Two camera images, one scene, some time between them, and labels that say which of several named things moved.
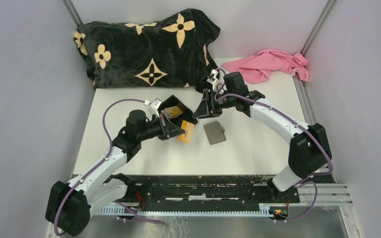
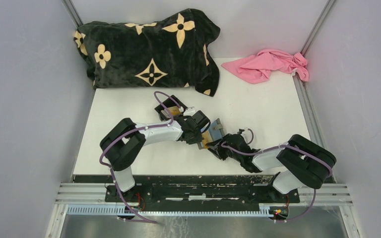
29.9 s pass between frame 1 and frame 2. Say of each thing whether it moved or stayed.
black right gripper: moved
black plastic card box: stayed
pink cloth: stayed
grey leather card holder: moved
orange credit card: moved
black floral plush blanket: stayed
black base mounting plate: stayed
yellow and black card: stayed
